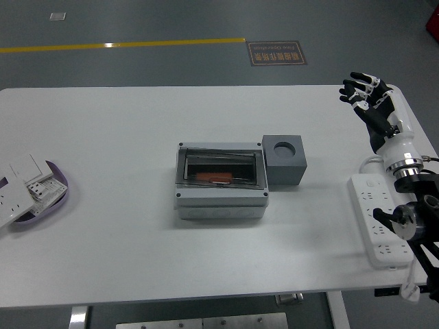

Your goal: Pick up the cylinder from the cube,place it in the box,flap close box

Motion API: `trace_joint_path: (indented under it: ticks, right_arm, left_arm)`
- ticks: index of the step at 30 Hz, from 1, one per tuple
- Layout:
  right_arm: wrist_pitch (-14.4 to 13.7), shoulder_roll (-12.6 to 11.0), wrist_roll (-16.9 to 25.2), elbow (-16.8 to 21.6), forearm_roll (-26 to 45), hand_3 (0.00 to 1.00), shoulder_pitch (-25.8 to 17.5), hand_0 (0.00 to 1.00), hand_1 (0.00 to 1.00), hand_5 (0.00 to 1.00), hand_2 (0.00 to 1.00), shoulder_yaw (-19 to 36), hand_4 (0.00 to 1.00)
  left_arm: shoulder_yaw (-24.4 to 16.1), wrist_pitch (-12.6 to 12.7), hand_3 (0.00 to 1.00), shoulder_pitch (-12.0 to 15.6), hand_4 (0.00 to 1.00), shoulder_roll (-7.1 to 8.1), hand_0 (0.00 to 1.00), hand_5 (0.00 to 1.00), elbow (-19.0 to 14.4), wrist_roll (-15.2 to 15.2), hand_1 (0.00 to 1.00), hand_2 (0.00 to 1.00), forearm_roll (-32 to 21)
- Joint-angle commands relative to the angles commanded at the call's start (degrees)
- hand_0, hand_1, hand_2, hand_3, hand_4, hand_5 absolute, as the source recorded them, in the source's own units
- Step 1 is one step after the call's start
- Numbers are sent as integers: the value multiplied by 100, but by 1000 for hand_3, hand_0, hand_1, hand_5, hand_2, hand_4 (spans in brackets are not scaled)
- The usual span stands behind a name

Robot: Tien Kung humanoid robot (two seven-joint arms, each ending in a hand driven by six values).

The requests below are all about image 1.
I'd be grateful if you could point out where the metal base plate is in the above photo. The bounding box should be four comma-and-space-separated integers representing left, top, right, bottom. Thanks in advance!
115, 312, 289, 329

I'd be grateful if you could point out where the white perforated panel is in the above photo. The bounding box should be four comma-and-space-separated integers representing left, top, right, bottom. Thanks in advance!
32, 177, 68, 215

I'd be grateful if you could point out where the grey plastic enclosure box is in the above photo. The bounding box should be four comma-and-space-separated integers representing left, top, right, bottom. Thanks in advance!
174, 142, 269, 220

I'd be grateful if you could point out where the purple plastic tray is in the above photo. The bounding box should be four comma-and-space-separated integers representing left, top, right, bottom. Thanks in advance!
12, 160, 69, 228

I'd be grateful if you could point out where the white wall switch panel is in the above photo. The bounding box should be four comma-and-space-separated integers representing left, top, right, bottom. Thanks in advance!
9, 154, 56, 182

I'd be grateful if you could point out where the grey cube with round hole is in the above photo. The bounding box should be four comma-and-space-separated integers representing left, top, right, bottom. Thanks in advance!
262, 134, 309, 186

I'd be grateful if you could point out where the yellow floor tape line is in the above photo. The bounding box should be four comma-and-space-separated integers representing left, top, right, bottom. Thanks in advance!
0, 36, 246, 55

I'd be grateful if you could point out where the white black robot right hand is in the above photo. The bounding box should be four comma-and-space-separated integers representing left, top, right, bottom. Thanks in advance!
338, 71, 423, 171

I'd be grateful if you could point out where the large white socket panel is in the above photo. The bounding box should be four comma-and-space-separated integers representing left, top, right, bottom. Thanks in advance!
0, 174, 35, 230

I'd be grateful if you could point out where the metal table bracket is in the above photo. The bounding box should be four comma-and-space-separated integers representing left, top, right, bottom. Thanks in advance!
276, 293, 305, 305

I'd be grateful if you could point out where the brown floor sign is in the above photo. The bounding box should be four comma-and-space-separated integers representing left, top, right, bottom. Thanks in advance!
246, 40, 308, 67

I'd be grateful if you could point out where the white power strip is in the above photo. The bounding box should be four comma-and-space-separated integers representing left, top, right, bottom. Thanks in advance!
348, 173, 415, 268

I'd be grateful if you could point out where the white table leg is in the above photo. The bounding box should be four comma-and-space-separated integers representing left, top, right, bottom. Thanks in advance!
325, 291, 351, 329
68, 306, 91, 329

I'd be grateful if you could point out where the orange cylinder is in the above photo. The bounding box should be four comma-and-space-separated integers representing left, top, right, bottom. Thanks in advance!
195, 172, 234, 184

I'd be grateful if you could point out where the white power plug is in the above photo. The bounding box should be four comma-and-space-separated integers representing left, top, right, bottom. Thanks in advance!
399, 280, 420, 304

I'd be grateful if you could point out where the red object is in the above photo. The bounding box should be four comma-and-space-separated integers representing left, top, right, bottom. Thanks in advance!
425, 6, 439, 37

